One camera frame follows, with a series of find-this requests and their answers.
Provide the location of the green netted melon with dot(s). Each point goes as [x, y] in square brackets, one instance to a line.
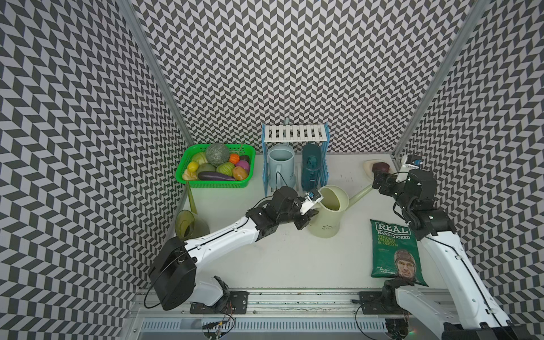
[217, 154]

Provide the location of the cream watering can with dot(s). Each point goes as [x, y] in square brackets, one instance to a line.
[330, 210]

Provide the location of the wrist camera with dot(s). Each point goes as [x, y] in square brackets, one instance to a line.
[310, 200]
[409, 162]

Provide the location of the blue white slatted shelf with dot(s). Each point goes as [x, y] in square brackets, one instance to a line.
[319, 134]

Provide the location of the cream small plate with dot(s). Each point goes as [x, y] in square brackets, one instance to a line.
[367, 169]

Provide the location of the light blue watering can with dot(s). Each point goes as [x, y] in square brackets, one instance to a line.
[281, 161]

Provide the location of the orange mini pumpkin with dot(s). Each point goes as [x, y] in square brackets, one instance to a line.
[234, 159]

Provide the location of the olive green watering can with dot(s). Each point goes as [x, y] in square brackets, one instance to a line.
[188, 224]

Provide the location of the green plastic basket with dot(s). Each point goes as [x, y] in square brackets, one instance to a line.
[194, 149]

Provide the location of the purple eggplant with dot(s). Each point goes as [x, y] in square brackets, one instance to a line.
[214, 176]

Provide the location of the brown potato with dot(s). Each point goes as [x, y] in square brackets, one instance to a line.
[239, 173]

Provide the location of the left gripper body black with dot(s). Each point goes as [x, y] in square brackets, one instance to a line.
[294, 215]

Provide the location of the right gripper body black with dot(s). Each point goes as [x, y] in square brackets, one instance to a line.
[394, 189]

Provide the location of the green crisps bag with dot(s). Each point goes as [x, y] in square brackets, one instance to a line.
[395, 253]

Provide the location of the dark teal watering can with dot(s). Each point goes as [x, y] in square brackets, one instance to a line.
[312, 167]

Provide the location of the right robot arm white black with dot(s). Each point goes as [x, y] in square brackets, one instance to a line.
[479, 316]

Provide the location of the aluminium front rail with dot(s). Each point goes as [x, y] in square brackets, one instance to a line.
[272, 302]

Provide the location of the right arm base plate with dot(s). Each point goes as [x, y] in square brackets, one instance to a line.
[375, 303]

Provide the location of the magenta round vegetable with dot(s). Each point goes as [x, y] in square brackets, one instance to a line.
[244, 164]

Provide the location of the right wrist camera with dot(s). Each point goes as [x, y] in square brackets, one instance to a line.
[409, 162]

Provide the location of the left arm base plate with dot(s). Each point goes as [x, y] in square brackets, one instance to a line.
[232, 303]

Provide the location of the dark red onion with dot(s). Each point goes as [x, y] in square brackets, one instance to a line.
[380, 167]

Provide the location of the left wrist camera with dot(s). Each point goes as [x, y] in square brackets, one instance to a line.
[310, 200]

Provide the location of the yellow lemon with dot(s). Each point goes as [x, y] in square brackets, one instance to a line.
[193, 166]

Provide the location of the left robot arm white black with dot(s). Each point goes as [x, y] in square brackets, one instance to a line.
[175, 272]

